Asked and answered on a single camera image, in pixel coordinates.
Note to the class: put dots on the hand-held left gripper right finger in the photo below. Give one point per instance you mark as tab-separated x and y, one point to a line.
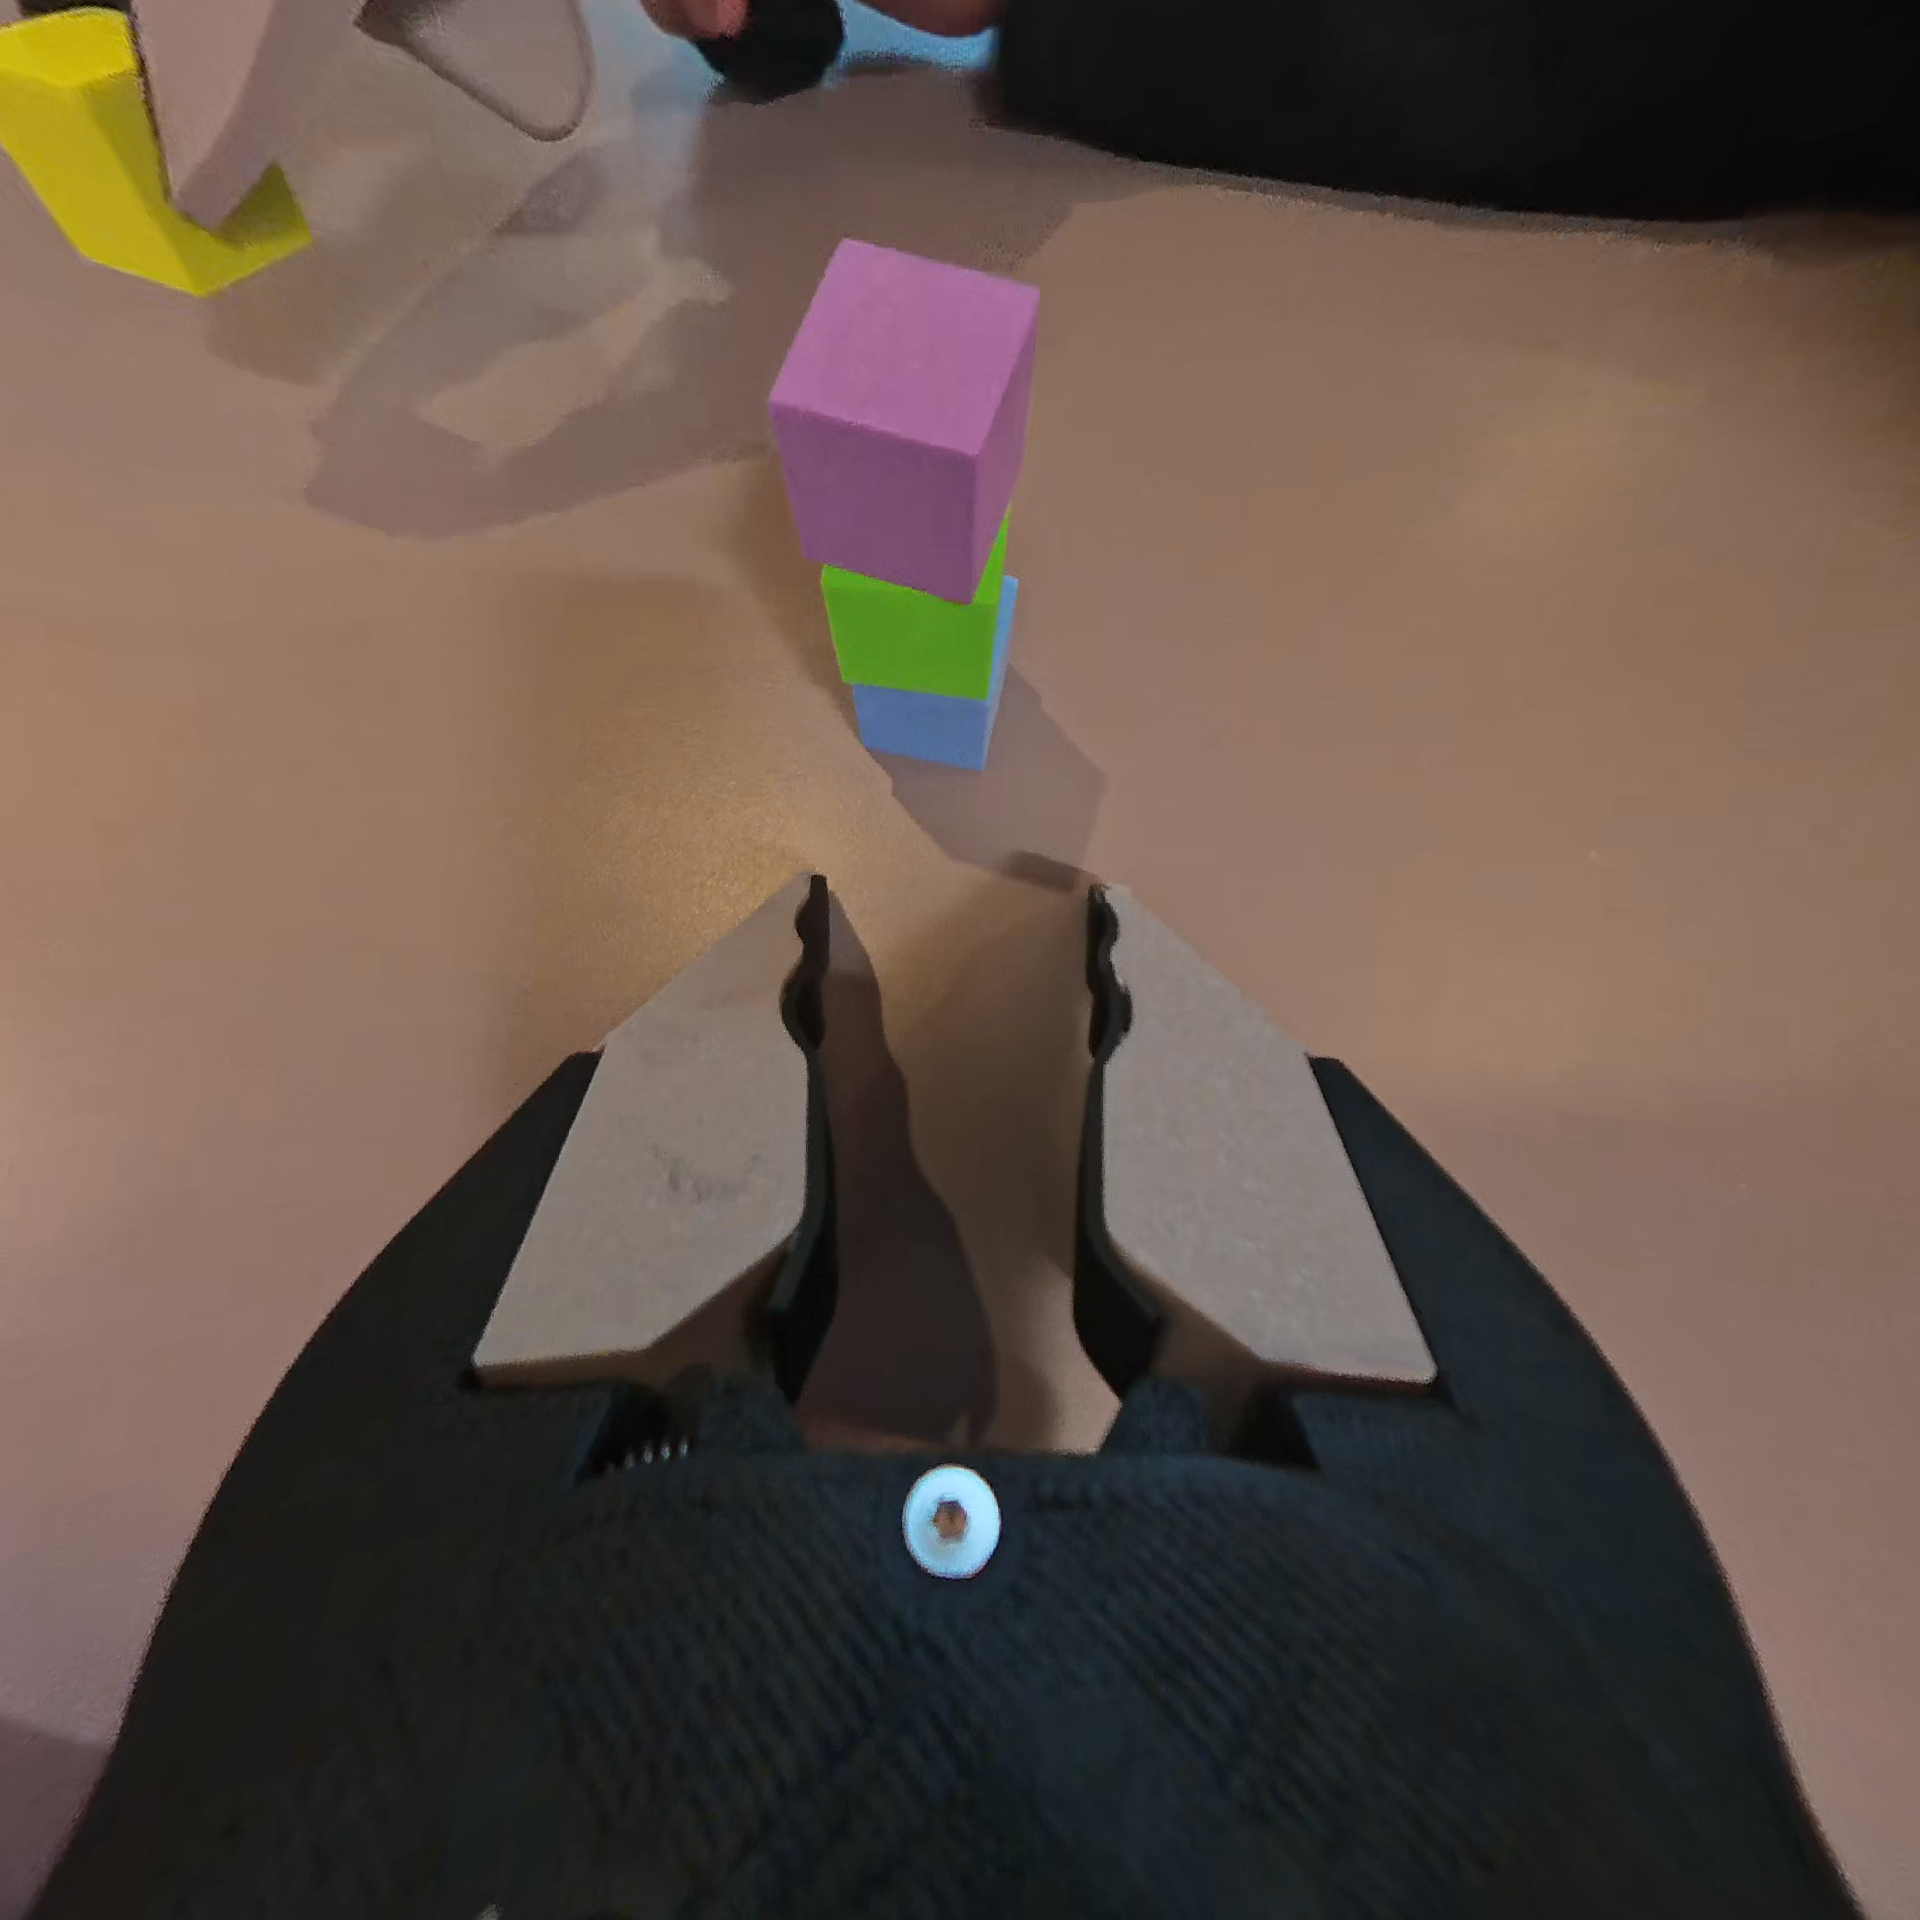
1244	1200

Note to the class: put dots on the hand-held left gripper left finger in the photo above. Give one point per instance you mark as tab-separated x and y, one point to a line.
661	1185

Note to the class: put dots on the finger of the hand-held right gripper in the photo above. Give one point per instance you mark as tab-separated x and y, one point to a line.
241	89
510	59

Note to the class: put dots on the blue foam cube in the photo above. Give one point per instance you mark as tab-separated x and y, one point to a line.
923	727

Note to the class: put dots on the green foam cube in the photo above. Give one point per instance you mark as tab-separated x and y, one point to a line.
908	637

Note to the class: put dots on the purple foam cube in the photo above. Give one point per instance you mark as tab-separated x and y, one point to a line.
901	421

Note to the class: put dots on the person's right hand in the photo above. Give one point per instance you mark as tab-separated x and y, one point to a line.
697	15

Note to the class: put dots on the yellow foam cube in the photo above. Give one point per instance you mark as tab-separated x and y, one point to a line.
91	164

